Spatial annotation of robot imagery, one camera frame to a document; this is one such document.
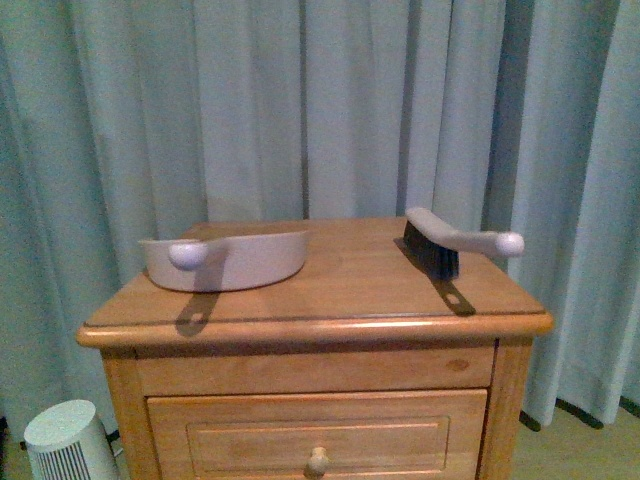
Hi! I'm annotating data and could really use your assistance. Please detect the pink plastic dustpan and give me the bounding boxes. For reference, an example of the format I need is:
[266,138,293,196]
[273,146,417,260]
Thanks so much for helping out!
[139,231,310,293]

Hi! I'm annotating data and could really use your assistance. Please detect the pink hand brush black bristles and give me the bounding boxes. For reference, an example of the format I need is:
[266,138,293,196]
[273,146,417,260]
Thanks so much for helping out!
[403,207,525,281]

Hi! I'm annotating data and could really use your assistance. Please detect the wooden nightstand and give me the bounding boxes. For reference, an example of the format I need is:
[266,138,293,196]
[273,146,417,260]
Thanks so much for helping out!
[77,218,553,479]

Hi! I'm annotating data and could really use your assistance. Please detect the wooden nightstand drawer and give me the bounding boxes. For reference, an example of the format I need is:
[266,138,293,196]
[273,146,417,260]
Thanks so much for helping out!
[147,389,487,479]

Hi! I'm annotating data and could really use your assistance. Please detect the round wooden drawer knob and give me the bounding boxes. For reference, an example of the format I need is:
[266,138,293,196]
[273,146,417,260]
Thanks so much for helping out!
[304,447,330,479]

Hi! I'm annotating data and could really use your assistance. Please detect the light blue curtain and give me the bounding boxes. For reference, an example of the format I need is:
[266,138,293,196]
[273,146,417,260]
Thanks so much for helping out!
[1,1,639,438]

